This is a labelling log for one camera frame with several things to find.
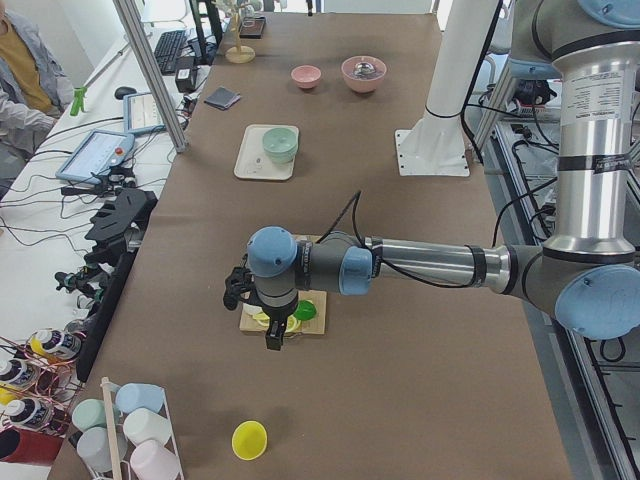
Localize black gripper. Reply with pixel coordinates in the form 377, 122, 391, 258
223, 254, 289, 351

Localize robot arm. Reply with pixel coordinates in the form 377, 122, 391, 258
223, 1, 639, 350

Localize large pink bowl with ice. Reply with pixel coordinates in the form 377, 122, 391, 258
341, 55, 387, 93

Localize wooden cutting board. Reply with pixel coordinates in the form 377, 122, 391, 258
238, 234, 328, 335

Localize cream serving tray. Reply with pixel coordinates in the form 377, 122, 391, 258
234, 124, 299, 181

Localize black tool stand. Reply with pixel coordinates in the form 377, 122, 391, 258
55, 188, 158, 383

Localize green stacked bowls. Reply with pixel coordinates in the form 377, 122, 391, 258
262, 127, 298, 164

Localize yellow plastic cup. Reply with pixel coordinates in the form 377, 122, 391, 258
231, 420, 268, 461

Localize blue plastic cup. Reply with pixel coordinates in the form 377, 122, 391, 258
115, 383, 164, 414

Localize wooden cup rack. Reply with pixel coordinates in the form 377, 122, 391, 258
81, 377, 186, 479

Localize white plastic cup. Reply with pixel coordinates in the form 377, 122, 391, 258
123, 408, 172, 445

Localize grey folded cloth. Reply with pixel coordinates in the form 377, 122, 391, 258
204, 86, 241, 110

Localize yellow bottle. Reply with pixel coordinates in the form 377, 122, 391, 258
30, 329, 82, 362

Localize blue teach pendant tablet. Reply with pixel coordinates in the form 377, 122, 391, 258
55, 130, 135, 184

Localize green plastic cup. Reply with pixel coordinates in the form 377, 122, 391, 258
71, 399, 107, 432

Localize pink plastic cup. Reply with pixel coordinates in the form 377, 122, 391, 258
130, 439, 180, 480

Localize grey plastic cup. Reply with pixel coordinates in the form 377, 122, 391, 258
76, 427, 112, 473

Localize computer mouse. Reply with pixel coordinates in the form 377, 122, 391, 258
114, 86, 137, 100

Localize wooden mug tree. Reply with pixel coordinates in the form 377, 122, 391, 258
214, 0, 255, 64

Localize black keyboard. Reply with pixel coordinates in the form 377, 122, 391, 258
154, 30, 187, 75

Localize metal scoop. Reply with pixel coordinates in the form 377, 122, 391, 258
352, 61, 381, 80

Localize seated person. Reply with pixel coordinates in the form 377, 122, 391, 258
0, 0, 75, 187

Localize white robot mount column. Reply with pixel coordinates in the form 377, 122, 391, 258
396, 0, 501, 177

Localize aluminium frame post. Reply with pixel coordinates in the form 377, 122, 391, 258
113, 0, 187, 154

